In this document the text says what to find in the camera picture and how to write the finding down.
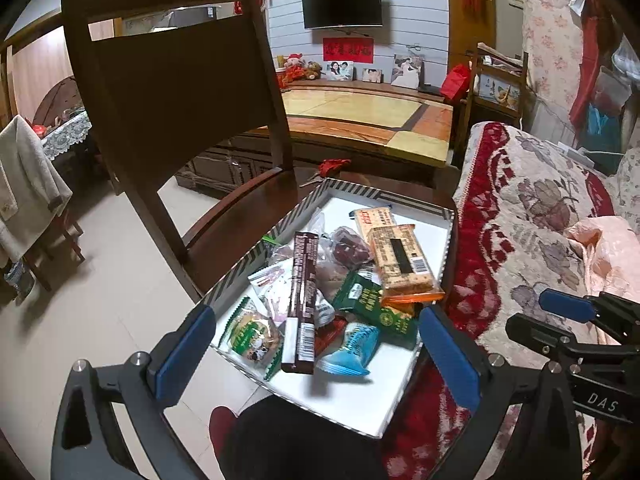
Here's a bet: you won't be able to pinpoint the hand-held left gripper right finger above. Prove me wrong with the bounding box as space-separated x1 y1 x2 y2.
418 305 586 480

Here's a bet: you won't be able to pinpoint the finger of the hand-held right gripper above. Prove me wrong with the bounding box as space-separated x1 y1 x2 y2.
538 288 640 346
505 313 626 376

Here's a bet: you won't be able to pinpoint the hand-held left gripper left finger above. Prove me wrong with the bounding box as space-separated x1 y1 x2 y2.
50 304 217 480

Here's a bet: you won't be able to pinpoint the green cookie packet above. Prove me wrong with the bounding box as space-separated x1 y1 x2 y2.
218 296 286 381

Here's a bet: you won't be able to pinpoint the dark green snack packet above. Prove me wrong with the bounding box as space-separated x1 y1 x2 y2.
331 270 421 346

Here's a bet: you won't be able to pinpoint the blue white snack packet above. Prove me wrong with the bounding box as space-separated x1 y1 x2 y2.
317 322 381 377

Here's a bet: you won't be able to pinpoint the orange cracker packet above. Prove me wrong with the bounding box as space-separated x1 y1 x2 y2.
367 224 446 306

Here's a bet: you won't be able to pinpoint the striped cardboard box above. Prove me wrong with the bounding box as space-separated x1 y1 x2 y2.
200 178 458 440

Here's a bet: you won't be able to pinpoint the white pink snack packet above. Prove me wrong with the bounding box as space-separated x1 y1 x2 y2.
247 259 296 321

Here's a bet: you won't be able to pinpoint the dark brown long snack packet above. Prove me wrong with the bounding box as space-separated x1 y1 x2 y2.
280 231 321 375

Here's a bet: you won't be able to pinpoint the clear bag of red dates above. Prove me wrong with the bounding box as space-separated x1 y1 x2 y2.
322 225 376 267

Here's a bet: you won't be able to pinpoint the pink plastic bag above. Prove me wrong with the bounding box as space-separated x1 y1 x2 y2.
565 216 640 301

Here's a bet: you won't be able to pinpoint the red floral sofa cover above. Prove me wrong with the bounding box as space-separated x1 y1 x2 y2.
382 121 640 480

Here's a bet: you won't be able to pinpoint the floral quilt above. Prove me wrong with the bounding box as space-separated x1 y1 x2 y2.
605 146 640 223

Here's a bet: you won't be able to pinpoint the person's dark trouser leg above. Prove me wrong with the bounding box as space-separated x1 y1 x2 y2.
215 395 396 480

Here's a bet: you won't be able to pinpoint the wooden chair under coat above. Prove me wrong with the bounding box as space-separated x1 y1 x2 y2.
22 205 86 293

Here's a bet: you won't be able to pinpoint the water bottle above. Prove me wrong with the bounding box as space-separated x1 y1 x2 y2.
5 260 36 301

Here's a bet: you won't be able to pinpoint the white radiator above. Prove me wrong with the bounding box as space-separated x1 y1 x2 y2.
529 97 581 148

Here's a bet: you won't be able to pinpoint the blue plastic bag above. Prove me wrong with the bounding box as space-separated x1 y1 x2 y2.
585 102 613 136

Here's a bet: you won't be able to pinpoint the small wooden shelf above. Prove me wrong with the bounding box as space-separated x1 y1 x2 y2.
465 42 530 128

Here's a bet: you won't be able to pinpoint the clear hanging plastic bag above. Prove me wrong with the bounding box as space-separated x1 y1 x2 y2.
592 35 640 111

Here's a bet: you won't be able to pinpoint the beige coat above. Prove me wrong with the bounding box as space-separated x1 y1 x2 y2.
0 114 73 263

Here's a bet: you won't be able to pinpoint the red hanging cloth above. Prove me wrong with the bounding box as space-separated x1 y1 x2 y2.
569 0 608 133

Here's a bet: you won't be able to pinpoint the red gift bag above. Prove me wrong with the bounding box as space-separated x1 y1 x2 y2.
440 62 473 102

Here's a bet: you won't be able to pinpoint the lace tablecloth table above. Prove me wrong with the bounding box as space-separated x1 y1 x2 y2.
22 110 96 161

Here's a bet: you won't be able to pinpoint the low wooden cabinet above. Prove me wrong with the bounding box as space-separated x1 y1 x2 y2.
175 82 456 201

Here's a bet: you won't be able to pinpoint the hanging floral cloth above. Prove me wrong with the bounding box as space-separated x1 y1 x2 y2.
520 0 588 111

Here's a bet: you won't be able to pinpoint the dark wooden chair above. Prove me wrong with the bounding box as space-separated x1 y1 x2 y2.
60 0 458 306

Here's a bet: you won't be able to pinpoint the folded round wooden table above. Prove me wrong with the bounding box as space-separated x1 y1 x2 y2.
35 76 83 126

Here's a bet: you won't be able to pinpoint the red white plush toy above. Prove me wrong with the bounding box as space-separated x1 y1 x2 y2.
285 52 307 81

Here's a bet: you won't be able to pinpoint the large photo frame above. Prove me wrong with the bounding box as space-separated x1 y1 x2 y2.
390 54 426 88

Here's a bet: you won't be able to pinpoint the red wall banner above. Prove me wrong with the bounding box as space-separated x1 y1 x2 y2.
322 36 375 61

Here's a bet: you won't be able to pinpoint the wall television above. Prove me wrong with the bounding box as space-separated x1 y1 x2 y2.
301 0 383 31

